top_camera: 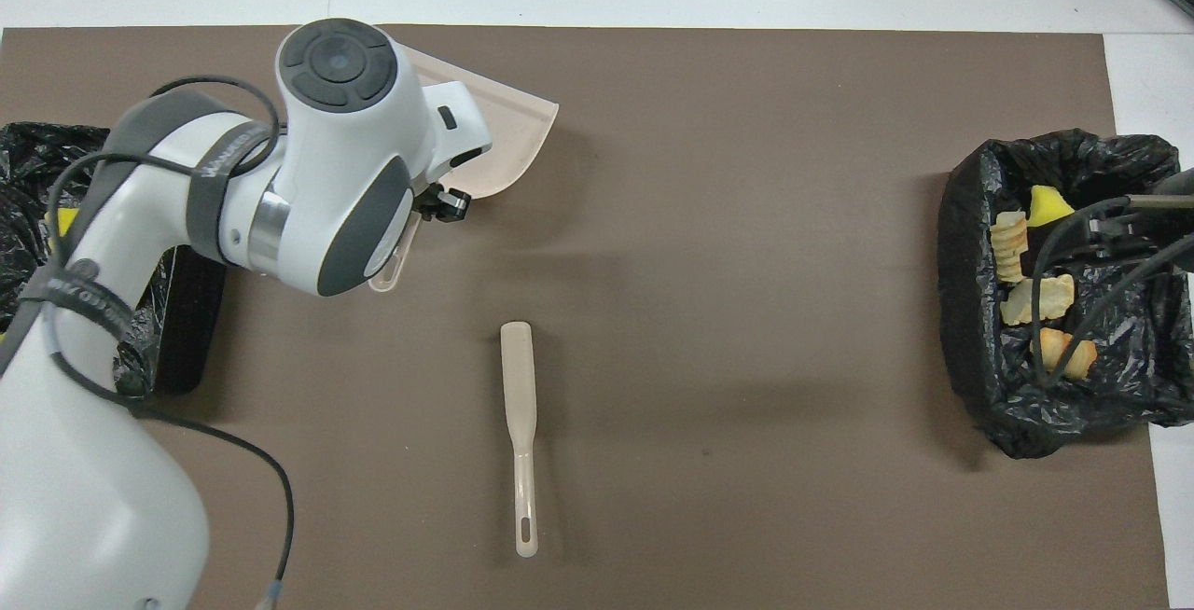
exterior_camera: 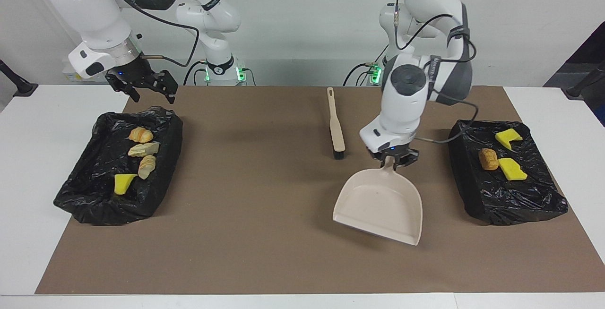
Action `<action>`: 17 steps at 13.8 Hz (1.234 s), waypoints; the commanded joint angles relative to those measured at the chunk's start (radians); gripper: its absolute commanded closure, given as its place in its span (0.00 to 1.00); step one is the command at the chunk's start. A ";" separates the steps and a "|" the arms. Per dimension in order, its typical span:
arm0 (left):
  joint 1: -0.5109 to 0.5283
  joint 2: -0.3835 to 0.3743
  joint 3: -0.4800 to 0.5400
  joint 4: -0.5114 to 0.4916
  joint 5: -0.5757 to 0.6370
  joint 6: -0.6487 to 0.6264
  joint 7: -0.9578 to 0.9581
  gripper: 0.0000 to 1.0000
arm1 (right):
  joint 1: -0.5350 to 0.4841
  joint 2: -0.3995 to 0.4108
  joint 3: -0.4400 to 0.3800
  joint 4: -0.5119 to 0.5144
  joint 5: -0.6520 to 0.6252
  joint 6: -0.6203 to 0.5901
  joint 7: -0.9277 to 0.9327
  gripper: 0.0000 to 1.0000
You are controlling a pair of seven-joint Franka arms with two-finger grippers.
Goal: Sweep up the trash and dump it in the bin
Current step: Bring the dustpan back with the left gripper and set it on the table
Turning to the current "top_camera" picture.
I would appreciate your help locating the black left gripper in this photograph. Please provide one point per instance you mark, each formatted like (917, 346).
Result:
(427, 202)

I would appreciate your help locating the beige plastic dustpan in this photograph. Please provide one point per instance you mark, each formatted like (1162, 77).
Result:
(499, 139)

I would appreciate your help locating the beige brush black bristles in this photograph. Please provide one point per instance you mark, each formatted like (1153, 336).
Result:
(519, 405)

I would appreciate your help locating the pale bread chunk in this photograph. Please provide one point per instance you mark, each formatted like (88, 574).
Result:
(1010, 244)

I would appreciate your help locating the tan bread chunk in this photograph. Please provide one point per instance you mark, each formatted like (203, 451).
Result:
(1035, 300)

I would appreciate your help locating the small yellow green sponge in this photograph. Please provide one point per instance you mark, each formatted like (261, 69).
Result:
(1049, 206)

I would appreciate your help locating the orange striped croissant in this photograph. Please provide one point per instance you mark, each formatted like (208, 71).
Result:
(1059, 351)

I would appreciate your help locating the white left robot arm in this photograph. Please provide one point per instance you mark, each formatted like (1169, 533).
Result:
(345, 172)

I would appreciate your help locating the bin with smooth black bag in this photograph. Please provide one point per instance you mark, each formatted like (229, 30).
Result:
(187, 330)

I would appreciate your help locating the bin with crumpled black bag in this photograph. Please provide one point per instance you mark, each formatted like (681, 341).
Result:
(979, 311)

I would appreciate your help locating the brown table mat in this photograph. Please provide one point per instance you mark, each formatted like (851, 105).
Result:
(700, 218)

